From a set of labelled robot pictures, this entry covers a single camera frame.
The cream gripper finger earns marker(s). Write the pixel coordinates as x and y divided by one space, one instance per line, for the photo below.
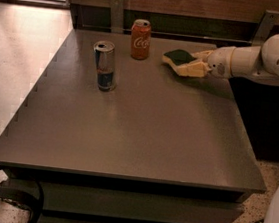
193 69
203 55

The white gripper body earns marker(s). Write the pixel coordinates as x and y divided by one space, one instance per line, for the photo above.
220 61

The green and yellow sponge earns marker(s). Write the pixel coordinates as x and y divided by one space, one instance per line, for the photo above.
177 58

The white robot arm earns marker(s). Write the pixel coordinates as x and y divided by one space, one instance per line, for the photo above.
258 63

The orange coke can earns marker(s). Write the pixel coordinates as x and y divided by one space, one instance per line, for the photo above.
140 35

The blue silver energy drink can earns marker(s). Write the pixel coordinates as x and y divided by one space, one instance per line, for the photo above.
105 65

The grey table drawer cabinet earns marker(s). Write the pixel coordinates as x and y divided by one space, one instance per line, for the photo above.
70 198

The right metal wall bracket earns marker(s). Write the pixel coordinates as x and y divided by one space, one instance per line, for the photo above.
264 27

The metal wall bracket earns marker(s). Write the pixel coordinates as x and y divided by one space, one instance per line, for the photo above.
117 16
264 27

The left metal wall bracket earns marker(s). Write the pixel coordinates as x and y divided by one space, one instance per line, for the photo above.
117 16

